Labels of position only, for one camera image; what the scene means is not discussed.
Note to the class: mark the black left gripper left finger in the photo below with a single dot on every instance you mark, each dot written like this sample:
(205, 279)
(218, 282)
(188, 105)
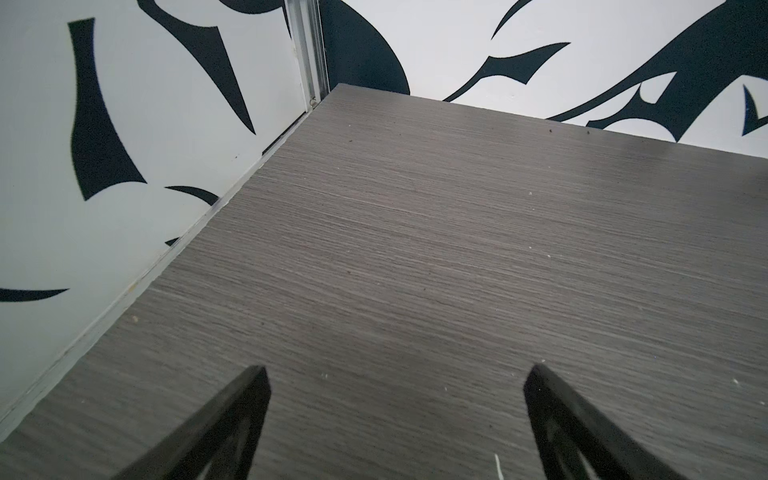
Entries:
(218, 441)

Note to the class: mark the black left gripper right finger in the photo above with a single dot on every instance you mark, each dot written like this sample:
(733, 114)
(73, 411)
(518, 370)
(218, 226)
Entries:
(573, 437)

